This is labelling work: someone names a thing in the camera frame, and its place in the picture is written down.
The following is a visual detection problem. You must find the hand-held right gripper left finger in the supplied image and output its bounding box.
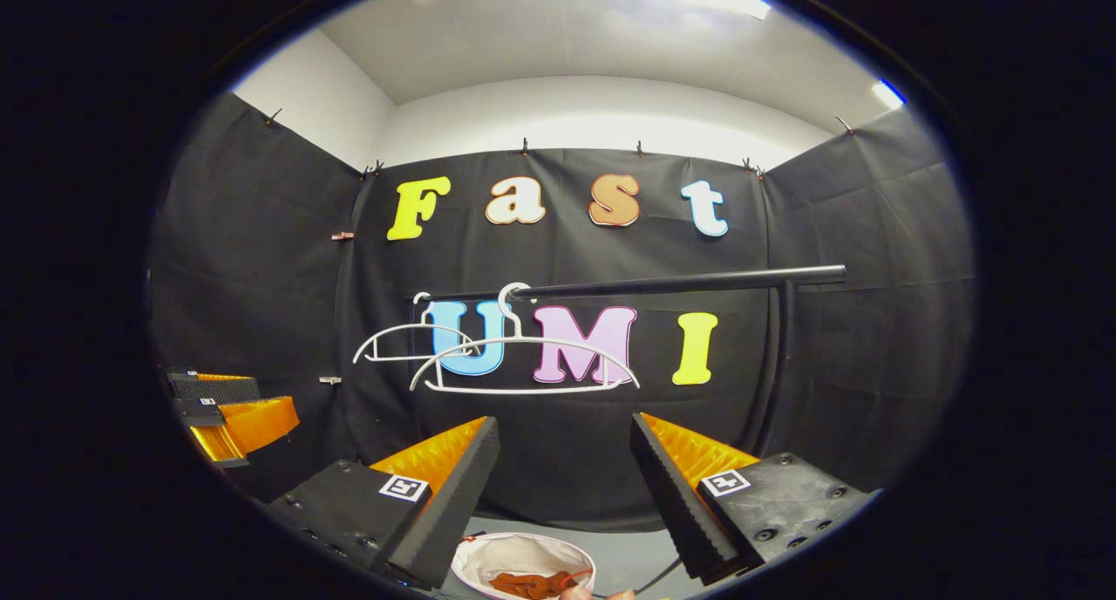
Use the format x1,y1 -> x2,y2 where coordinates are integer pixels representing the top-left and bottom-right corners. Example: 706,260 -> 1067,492
266,416 -> 502,590

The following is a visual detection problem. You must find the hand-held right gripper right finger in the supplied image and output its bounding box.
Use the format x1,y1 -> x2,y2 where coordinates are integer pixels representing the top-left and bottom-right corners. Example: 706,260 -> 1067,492
630,412 -> 881,583

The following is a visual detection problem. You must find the white laundry hamper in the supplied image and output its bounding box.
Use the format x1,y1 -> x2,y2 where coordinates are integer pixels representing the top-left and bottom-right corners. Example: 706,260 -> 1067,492
451,532 -> 597,600

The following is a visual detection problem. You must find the orange corduroy jacket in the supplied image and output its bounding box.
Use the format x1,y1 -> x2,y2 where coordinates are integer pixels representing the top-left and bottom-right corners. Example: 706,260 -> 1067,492
488,569 -> 581,600

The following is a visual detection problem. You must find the white plastic hanger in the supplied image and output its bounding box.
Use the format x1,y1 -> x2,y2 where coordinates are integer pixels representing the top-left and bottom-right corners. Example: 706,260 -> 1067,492
352,292 -> 476,364
410,283 -> 641,395

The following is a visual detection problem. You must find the black clothes rack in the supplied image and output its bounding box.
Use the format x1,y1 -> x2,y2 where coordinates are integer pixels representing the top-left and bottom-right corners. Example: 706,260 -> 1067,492
418,264 -> 848,461

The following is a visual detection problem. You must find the black cable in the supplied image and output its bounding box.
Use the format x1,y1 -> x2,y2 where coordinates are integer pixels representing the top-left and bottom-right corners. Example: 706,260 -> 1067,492
593,556 -> 685,599

